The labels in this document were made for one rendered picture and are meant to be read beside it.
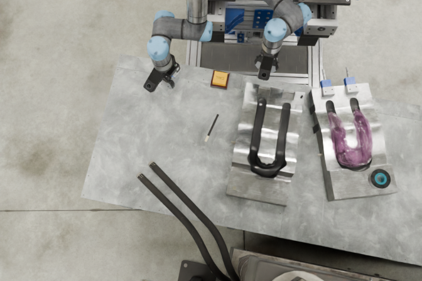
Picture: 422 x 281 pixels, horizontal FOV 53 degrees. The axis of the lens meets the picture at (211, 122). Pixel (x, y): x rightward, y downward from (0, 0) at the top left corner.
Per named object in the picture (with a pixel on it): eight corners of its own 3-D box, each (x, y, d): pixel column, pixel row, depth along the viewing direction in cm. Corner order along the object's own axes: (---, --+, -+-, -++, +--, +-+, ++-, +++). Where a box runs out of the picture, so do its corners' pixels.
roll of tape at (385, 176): (375, 166, 176) (378, 164, 172) (391, 179, 174) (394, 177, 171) (363, 180, 174) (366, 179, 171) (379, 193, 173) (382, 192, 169)
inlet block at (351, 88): (339, 69, 196) (342, 64, 191) (350, 68, 196) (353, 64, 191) (345, 96, 193) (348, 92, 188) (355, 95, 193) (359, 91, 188)
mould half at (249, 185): (245, 89, 198) (247, 78, 185) (301, 98, 196) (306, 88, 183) (225, 195, 185) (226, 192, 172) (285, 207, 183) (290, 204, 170)
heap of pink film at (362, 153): (323, 112, 188) (328, 106, 180) (363, 108, 188) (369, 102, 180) (334, 170, 181) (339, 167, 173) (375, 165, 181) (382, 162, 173)
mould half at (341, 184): (308, 93, 197) (313, 84, 186) (364, 86, 197) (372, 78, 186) (328, 201, 183) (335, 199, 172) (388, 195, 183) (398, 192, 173)
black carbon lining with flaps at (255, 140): (257, 98, 189) (259, 91, 180) (293, 105, 188) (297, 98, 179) (243, 175, 180) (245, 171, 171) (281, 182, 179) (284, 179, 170)
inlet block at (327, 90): (316, 72, 196) (318, 68, 191) (326, 71, 196) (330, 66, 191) (321, 98, 193) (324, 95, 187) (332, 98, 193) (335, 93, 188)
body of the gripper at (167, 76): (181, 70, 176) (178, 58, 165) (168, 86, 175) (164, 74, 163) (166, 60, 178) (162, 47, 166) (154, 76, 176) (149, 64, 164)
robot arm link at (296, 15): (295, -10, 156) (272, 7, 154) (315, 12, 153) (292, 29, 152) (292, 2, 164) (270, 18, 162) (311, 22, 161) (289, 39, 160)
